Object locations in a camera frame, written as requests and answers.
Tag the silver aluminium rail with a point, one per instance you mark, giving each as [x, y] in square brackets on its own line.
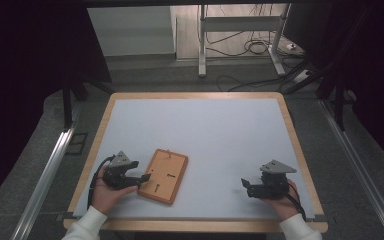
[45, 179]
[362, 169]

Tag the person's right hand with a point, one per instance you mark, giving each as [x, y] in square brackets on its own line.
[284, 205]

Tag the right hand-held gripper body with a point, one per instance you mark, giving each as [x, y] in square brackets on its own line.
[273, 181]

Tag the white metal desk frame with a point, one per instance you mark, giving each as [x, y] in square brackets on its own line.
[241, 34]

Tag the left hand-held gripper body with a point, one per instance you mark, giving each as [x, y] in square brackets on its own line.
[116, 170]

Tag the white power strip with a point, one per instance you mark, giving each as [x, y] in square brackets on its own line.
[302, 76]

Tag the person's left hand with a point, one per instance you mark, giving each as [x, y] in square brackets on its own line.
[109, 195]

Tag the black metal stand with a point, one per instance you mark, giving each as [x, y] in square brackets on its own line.
[336, 87]
[69, 100]

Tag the wooden picture frame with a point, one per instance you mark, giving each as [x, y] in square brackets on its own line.
[164, 176]

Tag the white cabinet panel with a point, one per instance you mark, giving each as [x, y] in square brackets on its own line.
[131, 30]

